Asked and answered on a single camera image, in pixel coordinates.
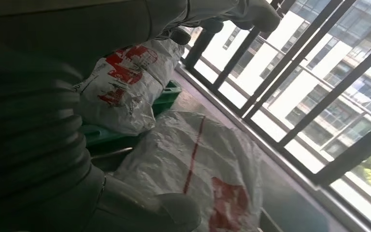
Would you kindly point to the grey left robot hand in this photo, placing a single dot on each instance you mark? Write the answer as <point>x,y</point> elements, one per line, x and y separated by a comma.
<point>76,25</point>

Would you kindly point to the white red-printed woven package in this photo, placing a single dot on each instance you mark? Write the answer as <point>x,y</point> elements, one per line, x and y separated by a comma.
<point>131,80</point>
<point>179,153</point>

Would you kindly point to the ribbed grey left arm sleeve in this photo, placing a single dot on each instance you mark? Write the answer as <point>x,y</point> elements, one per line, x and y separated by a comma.
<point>28,128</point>

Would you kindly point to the building outside window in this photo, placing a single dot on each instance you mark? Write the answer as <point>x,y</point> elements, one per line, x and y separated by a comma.
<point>342,57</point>

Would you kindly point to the dark metal window frame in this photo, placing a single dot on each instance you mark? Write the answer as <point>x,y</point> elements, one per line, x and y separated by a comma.
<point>332,93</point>

